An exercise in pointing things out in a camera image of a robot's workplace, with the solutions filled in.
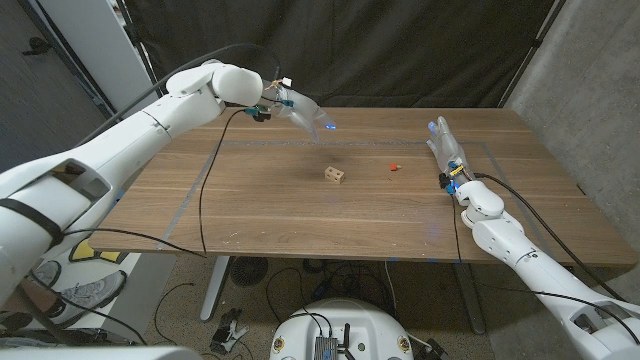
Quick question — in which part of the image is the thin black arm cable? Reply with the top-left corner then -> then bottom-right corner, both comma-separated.
451,193 -> 635,346
62,107 -> 251,260

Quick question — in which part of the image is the round black floor fan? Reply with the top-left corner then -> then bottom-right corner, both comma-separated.
229,256 -> 270,288

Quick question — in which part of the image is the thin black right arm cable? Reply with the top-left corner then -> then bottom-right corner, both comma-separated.
451,193 -> 635,346

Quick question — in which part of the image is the dark grey door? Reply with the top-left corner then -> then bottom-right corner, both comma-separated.
0,0 -> 126,174

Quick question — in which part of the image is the grey electronics box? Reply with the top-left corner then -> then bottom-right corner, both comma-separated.
313,335 -> 340,360

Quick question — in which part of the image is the black door handle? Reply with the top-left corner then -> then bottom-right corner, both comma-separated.
21,37 -> 53,56

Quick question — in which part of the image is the black floor cable bundle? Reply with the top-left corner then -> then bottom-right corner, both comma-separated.
264,257 -> 399,326

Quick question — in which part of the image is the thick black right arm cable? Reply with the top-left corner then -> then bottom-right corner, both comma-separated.
472,172 -> 626,301

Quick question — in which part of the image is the black and white floor gadget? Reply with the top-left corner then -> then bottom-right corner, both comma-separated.
210,307 -> 250,356

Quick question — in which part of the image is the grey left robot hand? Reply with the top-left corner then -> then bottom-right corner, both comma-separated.
262,79 -> 337,145

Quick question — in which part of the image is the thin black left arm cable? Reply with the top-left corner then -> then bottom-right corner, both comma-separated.
62,107 -> 251,260

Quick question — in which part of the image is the black floor device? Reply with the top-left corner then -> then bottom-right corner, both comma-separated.
424,338 -> 449,360

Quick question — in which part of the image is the grey sneaker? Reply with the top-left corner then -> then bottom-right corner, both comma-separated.
0,310 -> 34,331
47,269 -> 129,329

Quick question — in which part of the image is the white column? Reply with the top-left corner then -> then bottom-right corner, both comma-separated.
37,0 -> 166,121

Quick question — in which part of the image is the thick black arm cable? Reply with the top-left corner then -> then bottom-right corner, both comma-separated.
74,42 -> 282,149
472,172 -> 626,301

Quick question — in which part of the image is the black backdrop stand pole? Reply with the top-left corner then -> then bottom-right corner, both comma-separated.
497,0 -> 569,109
113,0 -> 166,96

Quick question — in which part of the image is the white table leg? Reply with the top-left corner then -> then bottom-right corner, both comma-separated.
199,255 -> 232,322

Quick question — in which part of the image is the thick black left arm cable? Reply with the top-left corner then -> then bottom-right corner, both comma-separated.
74,42 -> 282,149

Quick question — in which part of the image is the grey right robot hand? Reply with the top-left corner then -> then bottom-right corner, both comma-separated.
426,116 -> 476,194

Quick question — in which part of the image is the grey tape outline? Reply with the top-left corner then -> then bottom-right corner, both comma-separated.
156,140 -> 556,264

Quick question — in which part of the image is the white robot torso edge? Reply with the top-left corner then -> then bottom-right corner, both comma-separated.
0,346 -> 204,360

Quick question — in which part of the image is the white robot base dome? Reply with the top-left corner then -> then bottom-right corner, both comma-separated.
269,298 -> 415,360

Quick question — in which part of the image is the black backdrop curtain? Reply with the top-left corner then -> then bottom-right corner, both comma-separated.
122,0 -> 556,124

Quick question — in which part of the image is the grey table leg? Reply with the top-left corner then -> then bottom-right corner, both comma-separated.
452,263 -> 487,335

